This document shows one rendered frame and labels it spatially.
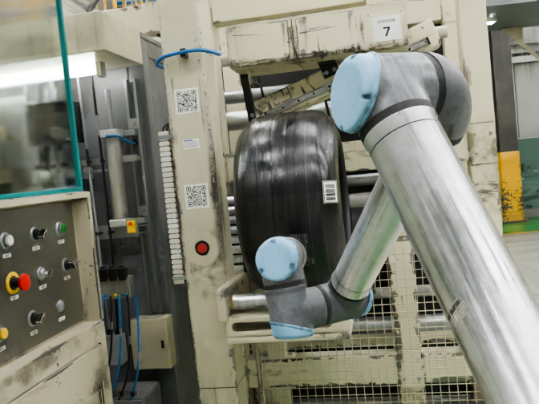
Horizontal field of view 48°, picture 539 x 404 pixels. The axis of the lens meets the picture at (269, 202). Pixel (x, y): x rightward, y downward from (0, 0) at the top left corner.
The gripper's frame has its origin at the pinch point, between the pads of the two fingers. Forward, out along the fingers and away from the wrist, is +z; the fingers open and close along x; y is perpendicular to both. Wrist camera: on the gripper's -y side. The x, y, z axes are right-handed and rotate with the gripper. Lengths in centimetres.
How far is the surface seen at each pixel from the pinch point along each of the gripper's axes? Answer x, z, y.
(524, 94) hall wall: -286, 959, 237
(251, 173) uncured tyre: 10.9, -3.3, 24.6
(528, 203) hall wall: -275, 974, 44
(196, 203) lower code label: 32.5, 14.8, 19.5
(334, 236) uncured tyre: -9.7, 1.2, 5.9
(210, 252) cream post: 29.9, 16.8, 4.3
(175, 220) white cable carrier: 40.4, 16.5, 14.8
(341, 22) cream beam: -15, 34, 76
